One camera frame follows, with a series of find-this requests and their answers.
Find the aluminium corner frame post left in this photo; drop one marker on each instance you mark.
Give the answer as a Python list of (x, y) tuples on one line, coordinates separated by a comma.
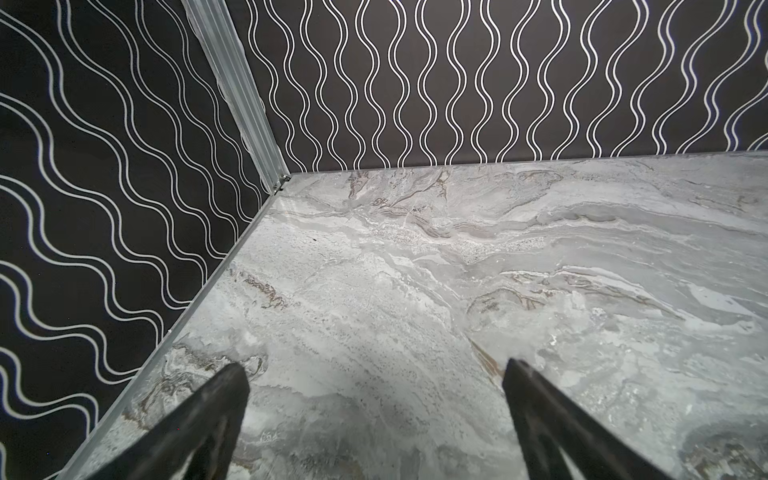
[(216, 32)]

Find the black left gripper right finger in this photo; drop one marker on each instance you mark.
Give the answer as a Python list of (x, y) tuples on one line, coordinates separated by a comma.
[(552, 430)]

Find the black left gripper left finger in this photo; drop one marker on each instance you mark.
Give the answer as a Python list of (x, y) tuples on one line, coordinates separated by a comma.
[(198, 438)]

